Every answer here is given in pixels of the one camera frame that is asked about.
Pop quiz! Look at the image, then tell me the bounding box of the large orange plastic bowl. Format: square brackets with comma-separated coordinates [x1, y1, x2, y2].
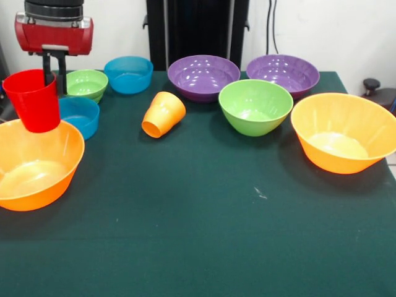
[290, 92, 396, 175]
[0, 119, 86, 212]

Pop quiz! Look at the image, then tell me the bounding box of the red plastic cup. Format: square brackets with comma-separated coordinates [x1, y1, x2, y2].
[2, 69, 61, 134]

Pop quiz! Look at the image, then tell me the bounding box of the purple plastic bowl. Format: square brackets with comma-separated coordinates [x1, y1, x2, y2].
[246, 54, 321, 100]
[167, 54, 241, 103]

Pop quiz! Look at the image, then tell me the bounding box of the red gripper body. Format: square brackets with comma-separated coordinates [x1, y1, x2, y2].
[14, 12, 95, 59]

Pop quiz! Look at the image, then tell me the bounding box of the dark brown rounded base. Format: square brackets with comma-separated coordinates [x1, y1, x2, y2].
[364, 88, 396, 118]

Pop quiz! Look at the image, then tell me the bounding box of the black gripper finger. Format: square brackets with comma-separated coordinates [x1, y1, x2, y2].
[56, 56, 68, 95]
[43, 55, 56, 86]

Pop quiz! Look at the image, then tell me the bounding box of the medium green plastic bowl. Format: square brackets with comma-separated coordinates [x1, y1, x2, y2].
[218, 79, 295, 137]

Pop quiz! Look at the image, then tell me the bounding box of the small blue plastic bowl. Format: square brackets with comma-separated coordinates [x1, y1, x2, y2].
[103, 56, 155, 95]
[58, 97, 100, 141]

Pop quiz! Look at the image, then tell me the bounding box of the black round knob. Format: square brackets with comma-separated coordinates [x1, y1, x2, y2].
[363, 78, 381, 97]

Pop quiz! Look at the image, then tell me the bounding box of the small green plastic bowl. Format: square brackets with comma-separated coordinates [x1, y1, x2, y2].
[66, 69, 110, 105]

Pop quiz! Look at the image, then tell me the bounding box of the dark green tablecloth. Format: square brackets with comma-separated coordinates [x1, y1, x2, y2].
[0, 69, 396, 297]

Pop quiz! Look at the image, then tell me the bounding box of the black wall cable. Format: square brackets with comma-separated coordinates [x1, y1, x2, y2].
[266, 0, 280, 56]

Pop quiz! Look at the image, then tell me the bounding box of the black device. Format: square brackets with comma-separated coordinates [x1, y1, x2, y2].
[0, 41, 12, 90]

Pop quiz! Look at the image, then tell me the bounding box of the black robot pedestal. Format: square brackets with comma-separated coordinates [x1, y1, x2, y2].
[142, 0, 251, 72]

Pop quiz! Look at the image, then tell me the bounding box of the orange plastic cup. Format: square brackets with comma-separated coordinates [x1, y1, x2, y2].
[141, 91, 187, 139]

